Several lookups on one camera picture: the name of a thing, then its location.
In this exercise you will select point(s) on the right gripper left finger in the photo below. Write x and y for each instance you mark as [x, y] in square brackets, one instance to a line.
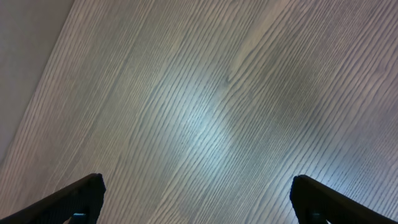
[79, 202]

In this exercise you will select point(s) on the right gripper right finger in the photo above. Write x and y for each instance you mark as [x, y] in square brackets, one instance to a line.
[314, 202]

